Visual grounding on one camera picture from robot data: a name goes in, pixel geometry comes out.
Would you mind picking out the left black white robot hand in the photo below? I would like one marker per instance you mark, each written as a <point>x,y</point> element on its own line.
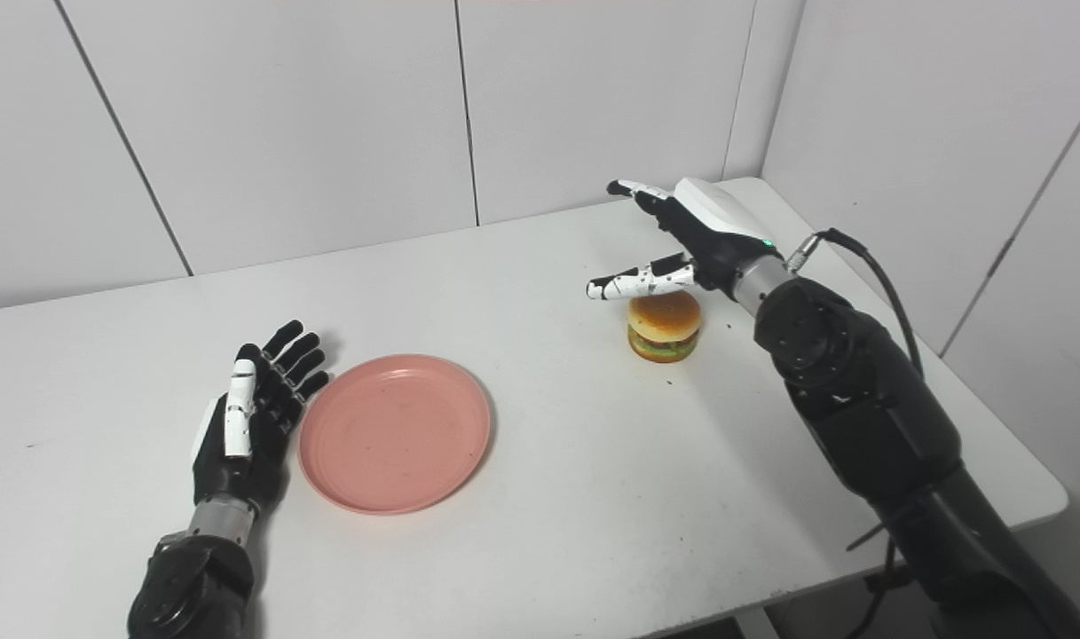
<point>247,417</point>

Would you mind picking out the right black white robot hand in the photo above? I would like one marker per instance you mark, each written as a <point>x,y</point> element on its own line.
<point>695,235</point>

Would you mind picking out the toy hamburger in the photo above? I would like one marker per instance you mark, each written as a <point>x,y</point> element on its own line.
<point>665,327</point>

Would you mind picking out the pink round plate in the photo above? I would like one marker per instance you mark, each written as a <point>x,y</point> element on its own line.
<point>395,433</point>

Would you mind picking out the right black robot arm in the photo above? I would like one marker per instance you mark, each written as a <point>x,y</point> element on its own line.
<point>894,426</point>

